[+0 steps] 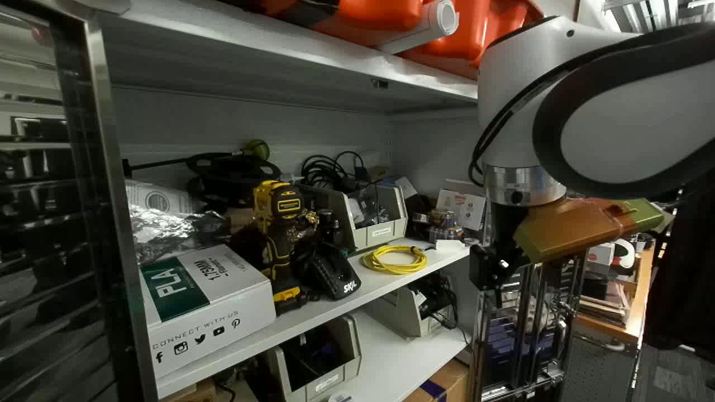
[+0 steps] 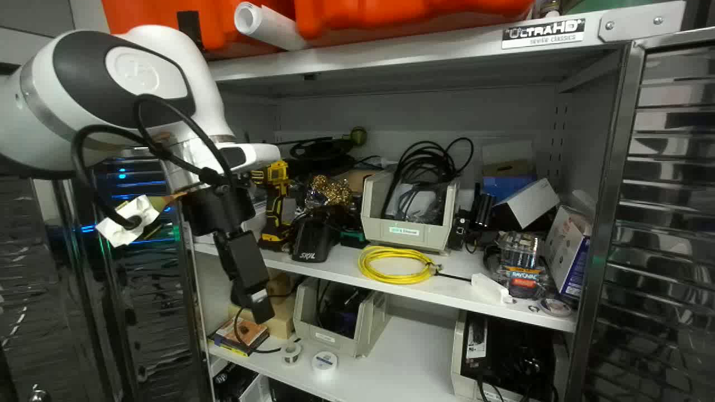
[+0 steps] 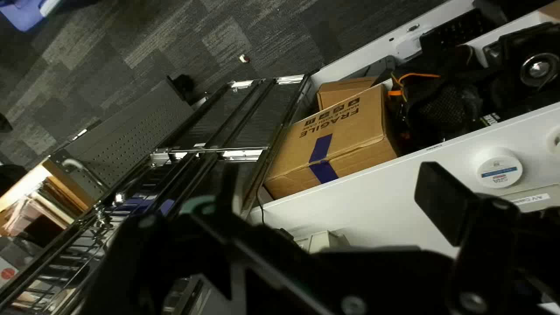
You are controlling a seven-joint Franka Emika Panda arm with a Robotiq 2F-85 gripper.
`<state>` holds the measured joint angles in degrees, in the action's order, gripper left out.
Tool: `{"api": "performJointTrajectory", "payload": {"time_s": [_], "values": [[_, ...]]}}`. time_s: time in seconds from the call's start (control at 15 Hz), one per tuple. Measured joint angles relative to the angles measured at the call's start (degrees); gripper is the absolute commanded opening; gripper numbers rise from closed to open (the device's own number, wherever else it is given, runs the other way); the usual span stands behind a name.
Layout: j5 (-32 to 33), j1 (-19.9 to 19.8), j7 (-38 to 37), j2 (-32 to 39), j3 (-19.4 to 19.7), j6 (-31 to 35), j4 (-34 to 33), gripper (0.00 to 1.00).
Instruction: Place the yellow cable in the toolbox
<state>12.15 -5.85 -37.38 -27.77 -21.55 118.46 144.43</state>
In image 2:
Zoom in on wooden box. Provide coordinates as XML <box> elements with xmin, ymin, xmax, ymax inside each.
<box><xmin>248</xmin><ymin>271</ymin><xmax>296</xmax><ymax>342</ymax></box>

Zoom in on black battery charger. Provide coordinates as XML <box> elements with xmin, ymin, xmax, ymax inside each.
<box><xmin>288</xmin><ymin>210</ymin><xmax>340</xmax><ymax>267</ymax></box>

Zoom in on white tape tag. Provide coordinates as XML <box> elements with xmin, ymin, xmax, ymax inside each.
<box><xmin>93</xmin><ymin>194</ymin><xmax>160</xmax><ymax>249</ymax></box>

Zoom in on white open box flap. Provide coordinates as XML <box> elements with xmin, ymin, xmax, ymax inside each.
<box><xmin>509</xmin><ymin>176</ymin><xmax>562</xmax><ymax>233</ymax></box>

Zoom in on brown gold tangled part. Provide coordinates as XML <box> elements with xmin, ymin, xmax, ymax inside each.
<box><xmin>306</xmin><ymin>175</ymin><xmax>352</xmax><ymax>213</ymax></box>

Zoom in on orange cover notebook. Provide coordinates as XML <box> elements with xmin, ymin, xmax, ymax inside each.
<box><xmin>208</xmin><ymin>320</ymin><xmax>272</xmax><ymax>357</ymax></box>

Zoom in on small white plastic part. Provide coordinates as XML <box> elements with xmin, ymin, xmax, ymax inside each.
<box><xmin>468</xmin><ymin>273</ymin><xmax>516</xmax><ymax>306</ymax></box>

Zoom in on reflective metal cabinet door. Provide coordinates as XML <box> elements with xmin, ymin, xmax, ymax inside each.
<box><xmin>580</xmin><ymin>28</ymin><xmax>715</xmax><ymax>402</ymax></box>

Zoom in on orange plastic case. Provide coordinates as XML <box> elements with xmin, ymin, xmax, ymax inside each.
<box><xmin>99</xmin><ymin>0</ymin><xmax>296</xmax><ymax>57</ymax></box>
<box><xmin>292</xmin><ymin>0</ymin><xmax>535</xmax><ymax>40</ymax></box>

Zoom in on red label battery pack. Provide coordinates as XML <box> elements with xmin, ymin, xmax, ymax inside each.
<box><xmin>505</xmin><ymin>267</ymin><xmax>550</xmax><ymax>301</ymax></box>

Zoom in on small green object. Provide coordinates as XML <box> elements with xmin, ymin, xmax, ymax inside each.
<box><xmin>340</xmin><ymin>229</ymin><xmax>368</xmax><ymax>250</ymax></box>

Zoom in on white tape roll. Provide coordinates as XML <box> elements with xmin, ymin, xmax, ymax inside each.
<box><xmin>279</xmin><ymin>338</ymin><xmax>306</xmax><ymax>366</ymax></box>

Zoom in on white round disc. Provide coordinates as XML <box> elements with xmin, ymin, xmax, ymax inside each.
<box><xmin>307</xmin><ymin>349</ymin><xmax>342</xmax><ymax>374</ymax></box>

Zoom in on white printed box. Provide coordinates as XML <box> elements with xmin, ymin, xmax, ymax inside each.
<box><xmin>540</xmin><ymin>205</ymin><xmax>593</xmax><ymax>301</ymax></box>

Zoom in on black cable bundle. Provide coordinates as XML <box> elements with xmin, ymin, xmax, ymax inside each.
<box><xmin>283</xmin><ymin>135</ymin><xmax>374</xmax><ymax>179</ymax></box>

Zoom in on grey flat box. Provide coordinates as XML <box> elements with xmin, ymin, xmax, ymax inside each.
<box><xmin>478</xmin><ymin>141</ymin><xmax>535</xmax><ymax>179</ymax></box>

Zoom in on metal shelf cabinet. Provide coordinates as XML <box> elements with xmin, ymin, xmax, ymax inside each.
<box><xmin>177</xmin><ymin>0</ymin><xmax>689</xmax><ymax>402</ymax></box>

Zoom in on yellow cordless drill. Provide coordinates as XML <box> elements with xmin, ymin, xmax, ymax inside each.
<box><xmin>254</xmin><ymin>158</ymin><xmax>295</xmax><ymax>252</ymax></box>

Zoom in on black coiled cables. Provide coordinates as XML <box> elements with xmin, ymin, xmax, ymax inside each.
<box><xmin>379</xmin><ymin>135</ymin><xmax>478</xmax><ymax>223</ymax></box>

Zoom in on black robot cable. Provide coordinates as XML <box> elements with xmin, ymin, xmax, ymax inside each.
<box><xmin>72</xmin><ymin>95</ymin><xmax>234</xmax><ymax>231</ymax></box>

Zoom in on clear battery pack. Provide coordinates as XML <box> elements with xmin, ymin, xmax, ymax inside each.
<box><xmin>495</xmin><ymin>231</ymin><xmax>542</xmax><ymax>273</ymax></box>

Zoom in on white paper roll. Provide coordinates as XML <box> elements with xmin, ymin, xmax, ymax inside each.
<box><xmin>232</xmin><ymin>0</ymin><xmax>307</xmax><ymax>53</ymax></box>

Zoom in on blue cardboard box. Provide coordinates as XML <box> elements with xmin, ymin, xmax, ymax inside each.
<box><xmin>478</xmin><ymin>175</ymin><xmax>539</xmax><ymax>208</ymax></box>

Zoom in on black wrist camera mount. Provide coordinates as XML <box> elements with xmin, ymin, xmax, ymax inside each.
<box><xmin>178</xmin><ymin>181</ymin><xmax>257</xmax><ymax>240</ymax></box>

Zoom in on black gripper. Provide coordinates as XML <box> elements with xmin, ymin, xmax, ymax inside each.
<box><xmin>211</xmin><ymin>229</ymin><xmax>279</xmax><ymax>327</ymax></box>

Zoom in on beige toolbox bin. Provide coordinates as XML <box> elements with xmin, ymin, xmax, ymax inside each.
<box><xmin>359</xmin><ymin>173</ymin><xmax>459</xmax><ymax>255</ymax></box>

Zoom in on yellow cable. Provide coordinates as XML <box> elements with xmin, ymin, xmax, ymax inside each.
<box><xmin>356</xmin><ymin>243</ymin><xmax>473</xmax><ymax>289</ymax></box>

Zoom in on clear tape ring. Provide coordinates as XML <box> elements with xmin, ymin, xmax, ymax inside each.
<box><xmin>540</xmin><ymin>294</ymin><xmax>577</xmax><ymax>320</ymax></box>

